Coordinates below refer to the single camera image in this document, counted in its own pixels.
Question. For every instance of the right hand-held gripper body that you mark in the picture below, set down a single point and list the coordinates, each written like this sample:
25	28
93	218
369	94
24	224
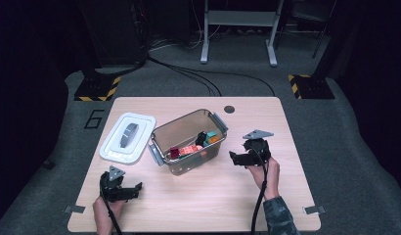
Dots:
258	151

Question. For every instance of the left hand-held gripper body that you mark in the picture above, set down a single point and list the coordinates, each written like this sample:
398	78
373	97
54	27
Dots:
112	191

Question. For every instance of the orange building brick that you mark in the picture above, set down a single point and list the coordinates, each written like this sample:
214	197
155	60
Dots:
214	139

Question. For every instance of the pile of coloured toy blocks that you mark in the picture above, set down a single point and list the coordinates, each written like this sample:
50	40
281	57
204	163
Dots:
190	150

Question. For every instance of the magenta building brick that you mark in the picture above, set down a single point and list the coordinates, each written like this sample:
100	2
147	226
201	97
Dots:
174	152

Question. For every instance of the person's left hand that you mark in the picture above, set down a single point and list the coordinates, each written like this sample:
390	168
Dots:
104	215

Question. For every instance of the person's right hand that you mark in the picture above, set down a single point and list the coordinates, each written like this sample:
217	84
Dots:
270	179

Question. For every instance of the grey tape strip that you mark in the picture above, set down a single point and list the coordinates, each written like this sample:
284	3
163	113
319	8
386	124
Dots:
314	210
74	209

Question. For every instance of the black round table grommet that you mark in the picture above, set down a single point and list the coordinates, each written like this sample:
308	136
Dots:
229	109

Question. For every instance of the small black floor object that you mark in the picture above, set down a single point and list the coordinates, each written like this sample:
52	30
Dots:
48	164

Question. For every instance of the black tape floor numeral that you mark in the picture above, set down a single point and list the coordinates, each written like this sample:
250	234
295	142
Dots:
90	119

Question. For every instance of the black equipment cabinet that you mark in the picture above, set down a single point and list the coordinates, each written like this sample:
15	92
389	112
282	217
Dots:
120	32

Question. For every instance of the black yellow striped base plate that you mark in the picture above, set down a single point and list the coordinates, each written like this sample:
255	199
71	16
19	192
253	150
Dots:
314	88
94	88

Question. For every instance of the black upright post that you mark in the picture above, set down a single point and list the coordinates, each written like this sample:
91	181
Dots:
322	62
91	65

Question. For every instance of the white metal stand frame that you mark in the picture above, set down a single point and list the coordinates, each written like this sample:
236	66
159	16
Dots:
241	18

